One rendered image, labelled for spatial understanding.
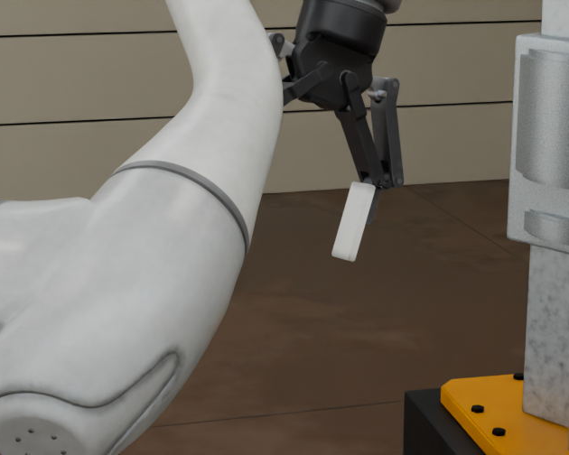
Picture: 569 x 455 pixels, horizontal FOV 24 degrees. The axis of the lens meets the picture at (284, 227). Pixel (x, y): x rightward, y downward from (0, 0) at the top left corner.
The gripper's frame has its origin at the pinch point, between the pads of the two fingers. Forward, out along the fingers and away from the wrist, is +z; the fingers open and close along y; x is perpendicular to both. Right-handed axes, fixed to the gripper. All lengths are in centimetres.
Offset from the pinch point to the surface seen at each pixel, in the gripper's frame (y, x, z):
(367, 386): 236, 303, 41
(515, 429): 126, 101, 23
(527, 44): 100, 99, -49
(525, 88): 102, 97, -41
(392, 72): 383, 566, -122
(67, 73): 204, 617, -63
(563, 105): 103, 87, -38
